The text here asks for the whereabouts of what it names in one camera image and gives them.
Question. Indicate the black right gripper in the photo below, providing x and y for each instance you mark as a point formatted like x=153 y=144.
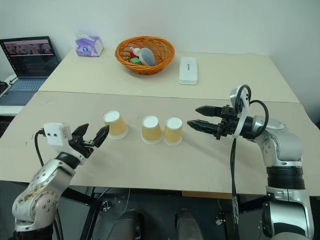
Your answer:
x=228 y=123

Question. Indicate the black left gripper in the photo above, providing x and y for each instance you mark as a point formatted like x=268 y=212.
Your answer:
x=83 y=148

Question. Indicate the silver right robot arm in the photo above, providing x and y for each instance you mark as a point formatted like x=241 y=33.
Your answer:
x=285 y=142

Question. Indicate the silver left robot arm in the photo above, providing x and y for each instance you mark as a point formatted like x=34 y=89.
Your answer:
x=42 y=180

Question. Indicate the yellow paper cup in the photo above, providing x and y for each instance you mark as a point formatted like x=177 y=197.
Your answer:
x=151 y=132
x=173 y=133
x=117 y=126

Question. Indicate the white rectangular case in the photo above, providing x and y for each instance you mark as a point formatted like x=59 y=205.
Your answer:
x=188 y=70

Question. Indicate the orange woven basket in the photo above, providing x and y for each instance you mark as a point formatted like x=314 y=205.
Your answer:
x=150 y=70

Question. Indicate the brown board under table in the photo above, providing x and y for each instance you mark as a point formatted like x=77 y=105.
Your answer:
x=207 y=195

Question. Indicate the white side table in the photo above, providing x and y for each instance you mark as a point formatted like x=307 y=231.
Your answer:
x=10 y=110

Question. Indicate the green block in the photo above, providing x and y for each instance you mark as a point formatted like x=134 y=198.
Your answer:
x=135 y=61

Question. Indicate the purple tissue box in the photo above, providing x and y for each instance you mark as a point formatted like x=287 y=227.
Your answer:
x=88 y=46

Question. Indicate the red toy piece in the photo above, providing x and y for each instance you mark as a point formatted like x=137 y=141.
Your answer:
x=131 y=55

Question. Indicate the grey open laptop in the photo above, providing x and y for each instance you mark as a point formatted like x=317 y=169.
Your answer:
x=27 y=65

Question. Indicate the dark rounded shape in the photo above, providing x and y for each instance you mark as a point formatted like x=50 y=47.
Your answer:
x=187 y=225
x=130 y=225

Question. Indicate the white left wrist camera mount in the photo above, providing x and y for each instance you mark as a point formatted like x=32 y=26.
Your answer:
x=55 y=135

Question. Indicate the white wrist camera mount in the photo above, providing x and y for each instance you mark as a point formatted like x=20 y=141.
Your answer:
x=243 y=117
x=55 y=135

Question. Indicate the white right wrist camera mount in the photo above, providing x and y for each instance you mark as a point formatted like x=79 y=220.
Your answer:
x=243 y=117

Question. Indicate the black table frame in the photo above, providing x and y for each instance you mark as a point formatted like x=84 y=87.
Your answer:
x=91 y=212

